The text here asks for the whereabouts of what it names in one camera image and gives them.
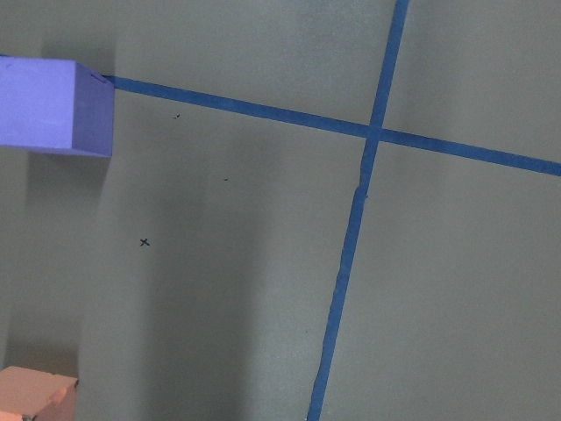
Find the brown paper table cover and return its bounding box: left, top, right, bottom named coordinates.
left=1, top=1, right=560, bottom=420

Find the orange foam block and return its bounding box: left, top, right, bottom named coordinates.
left=1, top=366, right=78, bottom=421

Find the purple foam block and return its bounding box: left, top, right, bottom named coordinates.
left=1, top=56, right=115, bottom=158

